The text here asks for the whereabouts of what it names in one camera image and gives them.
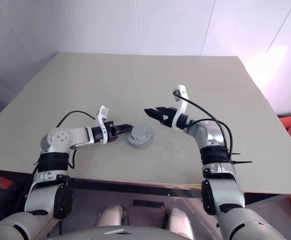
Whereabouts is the small orange object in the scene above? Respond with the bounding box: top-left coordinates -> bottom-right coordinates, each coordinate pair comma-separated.
0,176 -> 16,191

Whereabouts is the pale rounded right robot foot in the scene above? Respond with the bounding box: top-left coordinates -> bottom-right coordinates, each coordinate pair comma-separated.
164,207 -> 195,240

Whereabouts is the black tape strip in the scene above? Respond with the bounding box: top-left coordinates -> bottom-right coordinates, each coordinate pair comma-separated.
132,199 -> 165,209

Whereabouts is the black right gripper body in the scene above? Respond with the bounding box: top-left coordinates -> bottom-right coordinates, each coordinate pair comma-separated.
161,107 -> 179,129

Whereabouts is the pale rounded left robot foot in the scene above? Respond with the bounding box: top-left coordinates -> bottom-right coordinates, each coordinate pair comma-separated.
95,204 -> 125,228

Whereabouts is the black rounded bag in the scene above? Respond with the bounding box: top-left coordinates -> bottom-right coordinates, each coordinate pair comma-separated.
0,184 -> 29,216

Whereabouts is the grey robot torso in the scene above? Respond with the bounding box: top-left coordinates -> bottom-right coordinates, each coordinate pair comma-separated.
92,224 -> 186,240

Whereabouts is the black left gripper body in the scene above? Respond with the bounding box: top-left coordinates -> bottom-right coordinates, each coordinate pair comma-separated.
104,121 -> 120,143

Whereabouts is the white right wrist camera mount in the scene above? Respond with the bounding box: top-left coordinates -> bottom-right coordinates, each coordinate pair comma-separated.
172,84 -> 189,131

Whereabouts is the black table frame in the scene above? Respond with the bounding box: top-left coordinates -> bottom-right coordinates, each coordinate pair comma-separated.
69,177 -> 204,200

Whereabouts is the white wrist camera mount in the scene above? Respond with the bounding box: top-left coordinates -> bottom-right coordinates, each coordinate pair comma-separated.
95,104 -> 111,145
172,84 -> 189,131

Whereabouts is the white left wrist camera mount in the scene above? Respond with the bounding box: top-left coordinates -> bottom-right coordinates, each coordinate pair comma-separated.
95,104 -> 111,145

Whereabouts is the pale rounded robot foot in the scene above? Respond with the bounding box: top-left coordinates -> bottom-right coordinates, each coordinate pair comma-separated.
95,204 -> 125,228
164,207 -> 195,240

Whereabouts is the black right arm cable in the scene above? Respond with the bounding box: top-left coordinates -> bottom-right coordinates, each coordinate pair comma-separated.
171,89 -> 235,166

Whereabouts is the silver finned motor disc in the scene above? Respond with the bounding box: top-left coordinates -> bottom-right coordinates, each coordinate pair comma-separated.
125,131 -> 156,149

